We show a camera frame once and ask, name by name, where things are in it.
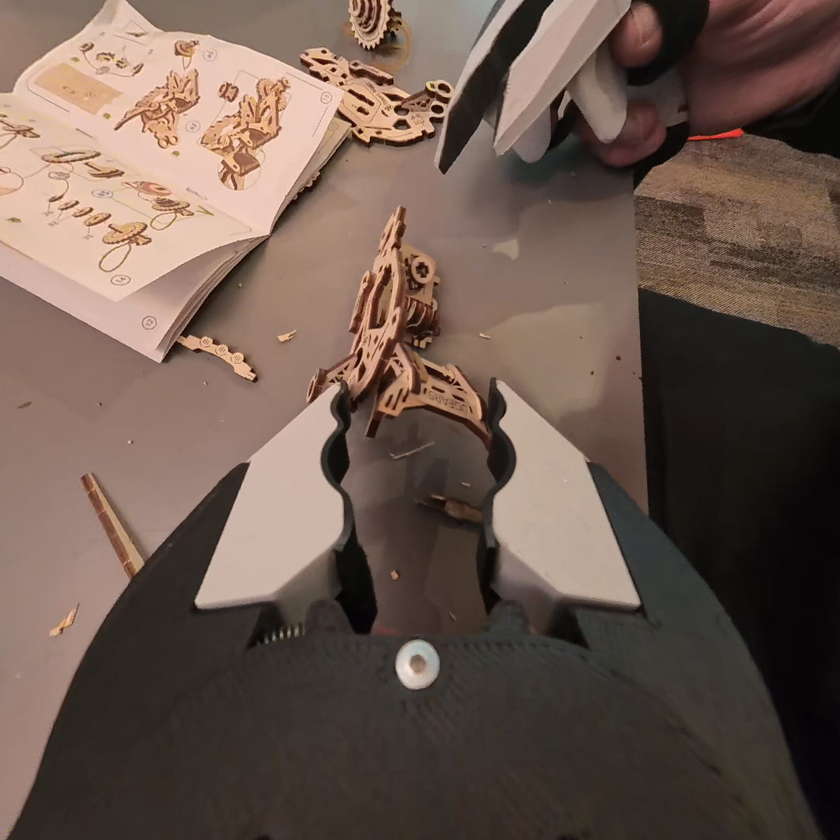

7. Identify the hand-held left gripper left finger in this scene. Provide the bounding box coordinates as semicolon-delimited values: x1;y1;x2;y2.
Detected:
195;382;358;611

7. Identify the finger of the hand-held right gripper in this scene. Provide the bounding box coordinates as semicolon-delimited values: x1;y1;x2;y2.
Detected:
436;0;555;175
493;0;631;156

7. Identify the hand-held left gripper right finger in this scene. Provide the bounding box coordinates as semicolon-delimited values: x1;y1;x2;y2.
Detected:
482;378;643;614

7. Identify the wooden buggy model chassis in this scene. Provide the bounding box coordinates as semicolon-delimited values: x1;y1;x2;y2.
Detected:
307;205;492;448

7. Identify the stacked wooden gear wheel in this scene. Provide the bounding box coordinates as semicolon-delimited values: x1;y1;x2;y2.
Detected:
346;0;403;48

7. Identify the flat wooden side panel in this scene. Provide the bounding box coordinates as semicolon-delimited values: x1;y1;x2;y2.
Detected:
301;47;454;147

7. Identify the tapered wooden wedge stick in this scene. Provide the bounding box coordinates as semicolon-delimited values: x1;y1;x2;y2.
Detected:
80;472;145;578

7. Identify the wavy wooden strip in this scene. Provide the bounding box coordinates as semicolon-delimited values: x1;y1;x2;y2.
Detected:
176;333;258;383

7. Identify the white instruction booklet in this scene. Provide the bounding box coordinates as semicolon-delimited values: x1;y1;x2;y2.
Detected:
0;0;352;363

